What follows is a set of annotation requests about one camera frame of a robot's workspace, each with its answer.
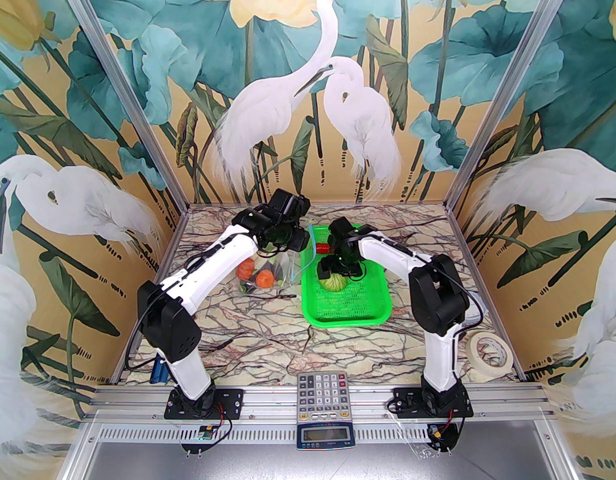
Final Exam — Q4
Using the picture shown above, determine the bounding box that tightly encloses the clear zip-top bag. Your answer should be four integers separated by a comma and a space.
236, 223, 317, 298

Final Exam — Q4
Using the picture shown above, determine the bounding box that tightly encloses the green plastic mesh tray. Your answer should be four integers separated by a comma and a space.
300, 223, 392, 327

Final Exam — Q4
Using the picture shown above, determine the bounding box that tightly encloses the grey desk calculator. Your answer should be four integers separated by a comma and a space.
295, 371, 355, 452

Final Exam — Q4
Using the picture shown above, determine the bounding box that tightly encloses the beige masking tape roll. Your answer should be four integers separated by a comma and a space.
465, 331, 514, 373

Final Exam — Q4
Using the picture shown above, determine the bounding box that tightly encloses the perforated metal panel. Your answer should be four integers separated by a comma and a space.
88, 424, 546, 444

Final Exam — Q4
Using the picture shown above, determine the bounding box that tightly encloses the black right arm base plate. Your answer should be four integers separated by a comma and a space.
392, 387, 474, 419

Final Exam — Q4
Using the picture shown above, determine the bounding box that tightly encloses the aluminium frame rail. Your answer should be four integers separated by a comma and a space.
85, 384, 561, 425

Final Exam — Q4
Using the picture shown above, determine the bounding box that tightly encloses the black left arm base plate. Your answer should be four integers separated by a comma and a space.
165, 388, 244, 420

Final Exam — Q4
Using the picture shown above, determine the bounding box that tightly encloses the black bracket with yellow connector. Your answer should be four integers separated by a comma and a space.
427, 420, 462, 453

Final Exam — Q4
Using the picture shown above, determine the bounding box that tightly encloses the aluminium frame post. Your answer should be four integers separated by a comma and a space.
52, 0, 191, 211
445, 0, 579, 211

